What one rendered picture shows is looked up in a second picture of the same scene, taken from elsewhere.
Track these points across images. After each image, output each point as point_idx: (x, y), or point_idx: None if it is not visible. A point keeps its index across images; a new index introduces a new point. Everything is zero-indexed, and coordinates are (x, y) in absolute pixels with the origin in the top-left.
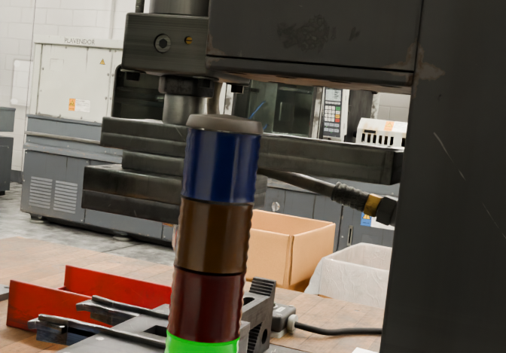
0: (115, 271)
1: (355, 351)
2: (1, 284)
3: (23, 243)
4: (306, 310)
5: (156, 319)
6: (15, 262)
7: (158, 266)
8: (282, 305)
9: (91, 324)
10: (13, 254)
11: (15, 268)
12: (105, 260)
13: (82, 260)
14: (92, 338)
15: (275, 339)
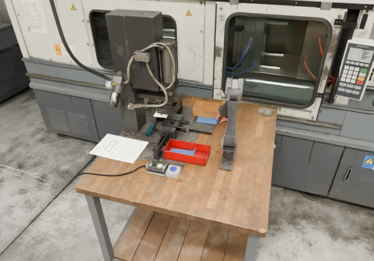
0: (205, 198)
1: (133, 161)
2: (225, 168)
3: (255, 220)
4: (141, 185)
5: (173, 126)
6: (239, 195)
7: (193, 211)
8: (149, 167)
9: (181, 120)
10: (246, 203)
11: (235, 188)
12: (214, 210)
13: (221, 206)
14: (180, 119)
15: None
